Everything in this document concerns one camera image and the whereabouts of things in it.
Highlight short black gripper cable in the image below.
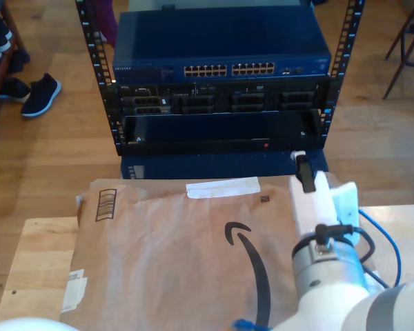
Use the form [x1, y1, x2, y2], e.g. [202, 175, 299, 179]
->
[315, 223, 377, 265]

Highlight black folding chair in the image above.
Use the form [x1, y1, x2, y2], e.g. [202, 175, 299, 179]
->
[382, 0, 414, 101]

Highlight brown paper mailer bag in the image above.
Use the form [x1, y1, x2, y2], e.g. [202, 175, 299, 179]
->
[60, 176, 397, 331]

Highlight long black camera cable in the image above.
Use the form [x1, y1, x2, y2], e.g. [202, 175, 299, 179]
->
[362, 261, 391, 290]

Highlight blue network switch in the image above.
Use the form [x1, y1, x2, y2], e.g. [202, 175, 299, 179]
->
[112, 10, 333, 83]

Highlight blue network cable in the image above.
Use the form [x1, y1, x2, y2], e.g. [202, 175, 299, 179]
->
[233, 208, 404, 331]

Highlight white tape strip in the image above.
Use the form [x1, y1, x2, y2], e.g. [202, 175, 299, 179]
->
[185, 176, 262, 200]

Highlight black rack frame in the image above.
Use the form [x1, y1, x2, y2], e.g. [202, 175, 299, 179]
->
[75, 0, 366, 156]

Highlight white paper label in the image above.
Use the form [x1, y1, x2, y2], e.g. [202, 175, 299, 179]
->
[61, 270, 89, 314]

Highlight blue box with white label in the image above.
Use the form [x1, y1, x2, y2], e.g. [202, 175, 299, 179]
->
[120, 151, 329, 181]

